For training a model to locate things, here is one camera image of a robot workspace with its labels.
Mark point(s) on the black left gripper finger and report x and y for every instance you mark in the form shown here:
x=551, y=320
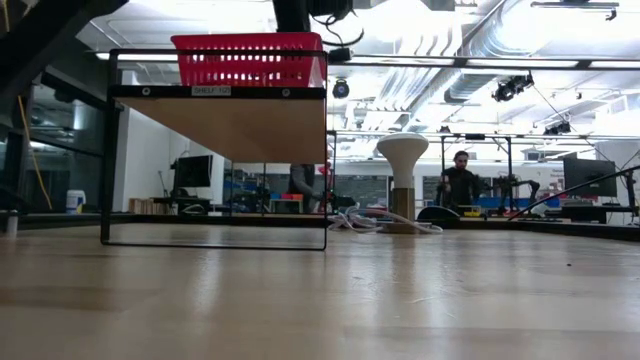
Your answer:
x=292, y=15

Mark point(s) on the red plastic basket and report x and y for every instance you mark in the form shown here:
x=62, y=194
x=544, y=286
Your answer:
x=250, y=65

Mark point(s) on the white mushroom lamp wooden base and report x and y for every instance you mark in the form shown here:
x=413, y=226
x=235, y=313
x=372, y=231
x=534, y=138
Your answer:
x=402, y=150

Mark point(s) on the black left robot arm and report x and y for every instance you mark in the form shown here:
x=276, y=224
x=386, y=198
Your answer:
x=50, y=30

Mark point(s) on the black background robot arm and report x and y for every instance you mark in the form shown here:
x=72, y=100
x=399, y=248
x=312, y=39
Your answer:
x=340, y=201
x=520, y=187

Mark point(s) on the black overhead crossbar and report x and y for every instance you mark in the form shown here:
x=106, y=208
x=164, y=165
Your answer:
x=450, y=62

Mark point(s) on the person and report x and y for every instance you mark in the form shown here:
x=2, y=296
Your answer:
x=460, y=182
x=302, y=182

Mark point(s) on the black computer monitor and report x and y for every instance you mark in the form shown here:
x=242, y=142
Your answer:
x=192, y=171

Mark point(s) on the small white background table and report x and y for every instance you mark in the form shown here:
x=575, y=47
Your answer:
x=287, y=202

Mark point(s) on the black track spotlights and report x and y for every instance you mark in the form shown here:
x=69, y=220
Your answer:
x=510, y=89
x=557, y=128

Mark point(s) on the stack of wooden blocks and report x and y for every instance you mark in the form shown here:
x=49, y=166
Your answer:
x=145, y=206

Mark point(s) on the blue background bins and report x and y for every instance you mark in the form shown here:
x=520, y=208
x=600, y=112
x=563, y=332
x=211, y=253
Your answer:
x=500, y=201

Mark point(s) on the white bucket blue label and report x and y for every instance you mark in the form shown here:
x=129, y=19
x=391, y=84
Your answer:
x=75, y=202

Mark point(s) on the dark flat monitor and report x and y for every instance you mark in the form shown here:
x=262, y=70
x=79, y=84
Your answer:
x=590, y=175

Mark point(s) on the small grey cylinder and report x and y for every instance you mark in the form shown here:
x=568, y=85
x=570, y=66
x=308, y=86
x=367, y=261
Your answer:
x=11, y=222

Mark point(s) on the round black hanging camera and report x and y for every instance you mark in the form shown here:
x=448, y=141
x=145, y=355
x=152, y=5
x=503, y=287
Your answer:
x=341, y=89

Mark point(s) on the wooden shelf riser black frame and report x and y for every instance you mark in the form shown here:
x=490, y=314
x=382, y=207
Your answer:
x=240, y=130

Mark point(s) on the silver ventilation duct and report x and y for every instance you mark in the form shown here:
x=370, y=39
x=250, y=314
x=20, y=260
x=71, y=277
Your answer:
x=465, y=87

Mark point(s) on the black aluminium rig frame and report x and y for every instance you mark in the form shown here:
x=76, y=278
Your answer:
x=150, y=219

